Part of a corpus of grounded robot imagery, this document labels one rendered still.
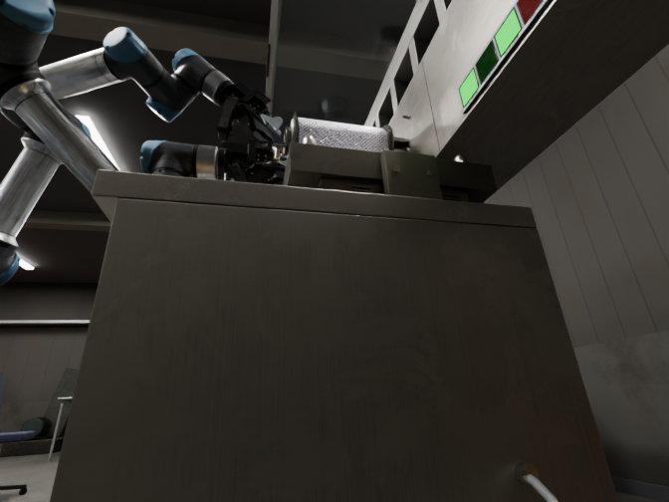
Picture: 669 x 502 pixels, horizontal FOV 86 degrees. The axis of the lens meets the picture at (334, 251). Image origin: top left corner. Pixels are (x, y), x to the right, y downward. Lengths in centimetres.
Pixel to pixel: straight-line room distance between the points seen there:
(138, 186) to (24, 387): 991
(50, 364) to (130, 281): 978
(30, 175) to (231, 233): 87
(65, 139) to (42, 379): 946
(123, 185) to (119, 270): 12
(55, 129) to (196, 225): 50
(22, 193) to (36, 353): 922
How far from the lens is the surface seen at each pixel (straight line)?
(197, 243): 48
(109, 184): 54
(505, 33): 79
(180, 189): 52
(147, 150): 85
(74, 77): 111
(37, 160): 129
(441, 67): 99
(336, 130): 96
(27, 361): 1046
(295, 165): 62
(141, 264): 48
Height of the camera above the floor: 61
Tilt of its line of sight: 23 degrees up
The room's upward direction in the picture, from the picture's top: 3 degrees counter-clockwise
